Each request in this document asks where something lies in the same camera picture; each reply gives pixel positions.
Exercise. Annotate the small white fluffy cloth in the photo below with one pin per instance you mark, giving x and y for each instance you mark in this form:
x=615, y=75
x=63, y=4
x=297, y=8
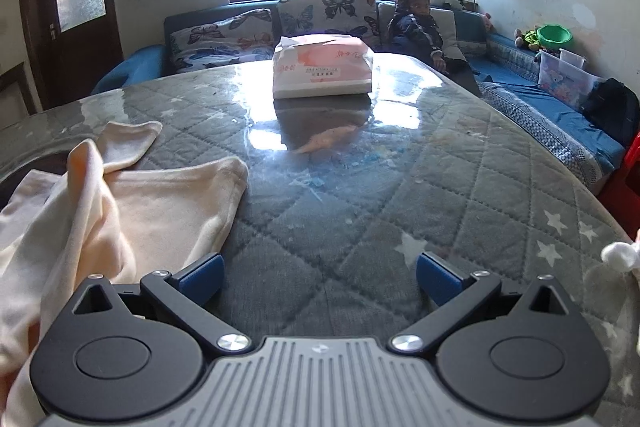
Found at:
x=620, y=254

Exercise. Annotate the pink plush toy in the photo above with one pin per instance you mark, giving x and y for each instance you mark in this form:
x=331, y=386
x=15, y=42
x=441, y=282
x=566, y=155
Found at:
x=486, y=21

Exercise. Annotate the blue sofa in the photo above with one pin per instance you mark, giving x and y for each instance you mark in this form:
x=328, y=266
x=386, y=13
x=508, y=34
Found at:
x=520, y=84

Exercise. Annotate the dark wooden glass door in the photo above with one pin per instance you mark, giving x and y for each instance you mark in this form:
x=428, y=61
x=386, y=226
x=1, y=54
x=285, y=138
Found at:
x=80, y=22

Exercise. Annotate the red plastic stool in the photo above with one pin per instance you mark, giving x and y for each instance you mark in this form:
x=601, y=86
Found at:
x=622, y=187

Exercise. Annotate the cream knit garment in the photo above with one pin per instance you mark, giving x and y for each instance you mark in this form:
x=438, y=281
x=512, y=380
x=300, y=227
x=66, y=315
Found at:
x=150, y=207

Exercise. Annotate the green plastic bowl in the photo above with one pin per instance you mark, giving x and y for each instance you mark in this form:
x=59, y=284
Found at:
x=555, y=36

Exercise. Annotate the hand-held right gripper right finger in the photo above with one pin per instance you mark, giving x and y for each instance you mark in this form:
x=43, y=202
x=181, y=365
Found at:
x=438, y=279

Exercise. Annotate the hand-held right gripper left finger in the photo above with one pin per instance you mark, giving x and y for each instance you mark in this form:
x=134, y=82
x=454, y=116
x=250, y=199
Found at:
x=204, y=276

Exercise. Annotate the pink white tissue pack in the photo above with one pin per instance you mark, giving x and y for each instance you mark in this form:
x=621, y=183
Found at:
x=320, y=67

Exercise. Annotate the clear plastic storage box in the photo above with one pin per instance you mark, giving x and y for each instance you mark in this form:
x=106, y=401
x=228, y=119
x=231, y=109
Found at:
x=565, y=79

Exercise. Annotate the grey quilted star table cover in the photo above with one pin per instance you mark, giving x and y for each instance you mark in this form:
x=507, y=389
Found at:
x=380, y=187

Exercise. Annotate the grey plain cushion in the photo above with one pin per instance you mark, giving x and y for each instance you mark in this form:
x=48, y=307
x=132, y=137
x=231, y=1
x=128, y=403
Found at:
x=447, y=27

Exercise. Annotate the teal cushion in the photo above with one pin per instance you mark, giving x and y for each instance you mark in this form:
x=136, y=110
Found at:
x=470, y=32

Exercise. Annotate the black backpack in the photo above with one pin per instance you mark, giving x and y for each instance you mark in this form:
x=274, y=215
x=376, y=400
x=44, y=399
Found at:
x=612, y=109

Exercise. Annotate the butterfly print cushion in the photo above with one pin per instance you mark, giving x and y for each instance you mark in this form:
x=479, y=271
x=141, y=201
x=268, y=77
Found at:
x=325, y=12
x=220, y=42

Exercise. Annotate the green plush toy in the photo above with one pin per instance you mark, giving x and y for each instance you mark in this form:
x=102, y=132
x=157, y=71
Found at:
x=529, y=39

